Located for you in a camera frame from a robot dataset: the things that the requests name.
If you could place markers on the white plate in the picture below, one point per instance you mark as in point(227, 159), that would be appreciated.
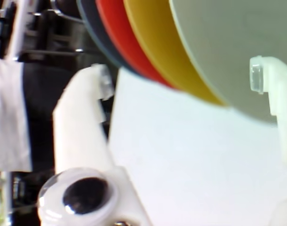
point(228, 35)

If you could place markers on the googly eye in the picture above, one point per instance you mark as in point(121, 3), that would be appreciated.
point(84, 195)

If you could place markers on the dark background furniture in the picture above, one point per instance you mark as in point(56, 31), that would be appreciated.
point(54, 28)

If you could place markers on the orange red plate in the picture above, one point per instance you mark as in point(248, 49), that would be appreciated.
point(115, 30)

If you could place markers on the yellow plate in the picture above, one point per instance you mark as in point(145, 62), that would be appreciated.
point(157, 35)

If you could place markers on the light blue plate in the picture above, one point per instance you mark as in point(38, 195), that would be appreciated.
point(94, 35)

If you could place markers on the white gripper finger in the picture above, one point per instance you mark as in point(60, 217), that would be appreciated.
point(80, 129)
point(282, 94)

